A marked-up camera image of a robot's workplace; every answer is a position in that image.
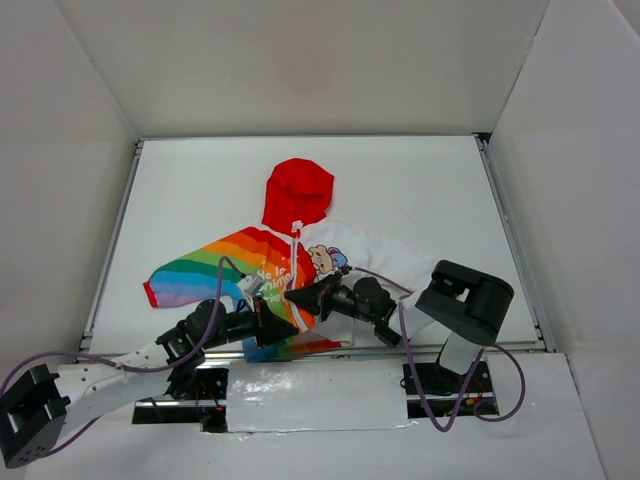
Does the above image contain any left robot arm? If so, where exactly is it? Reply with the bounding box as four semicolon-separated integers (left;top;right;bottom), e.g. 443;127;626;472
1;297;299;469

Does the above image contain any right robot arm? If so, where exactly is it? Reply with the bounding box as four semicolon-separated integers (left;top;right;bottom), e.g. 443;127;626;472
285;260;514;391

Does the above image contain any rainbow hooded zip jacket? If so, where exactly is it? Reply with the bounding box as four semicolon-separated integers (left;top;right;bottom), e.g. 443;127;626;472
143;158;436;363

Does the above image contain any white foil cover panel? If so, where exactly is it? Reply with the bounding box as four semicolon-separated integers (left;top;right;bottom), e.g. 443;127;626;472
226;359;409;433

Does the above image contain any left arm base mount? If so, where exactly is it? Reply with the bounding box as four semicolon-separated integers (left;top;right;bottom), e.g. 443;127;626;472
132;367;229;433

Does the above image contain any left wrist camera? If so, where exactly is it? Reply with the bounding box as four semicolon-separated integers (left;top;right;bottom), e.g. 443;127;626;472
237;274;264;299

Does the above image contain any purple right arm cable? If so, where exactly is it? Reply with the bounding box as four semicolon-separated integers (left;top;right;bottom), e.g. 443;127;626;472
344;267;526;432

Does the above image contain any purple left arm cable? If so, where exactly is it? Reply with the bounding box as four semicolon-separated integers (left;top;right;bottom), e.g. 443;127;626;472
0;255;249;456

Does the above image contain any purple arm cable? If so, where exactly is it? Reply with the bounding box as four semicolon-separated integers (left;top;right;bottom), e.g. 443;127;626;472
344;267;526;432
0;255;249;456

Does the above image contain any aluminium table edge rail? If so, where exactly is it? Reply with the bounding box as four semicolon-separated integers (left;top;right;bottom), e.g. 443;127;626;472
74;133;557;364

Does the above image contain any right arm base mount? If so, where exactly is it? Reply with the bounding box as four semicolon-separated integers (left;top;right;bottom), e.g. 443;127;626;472
399;360;499;419

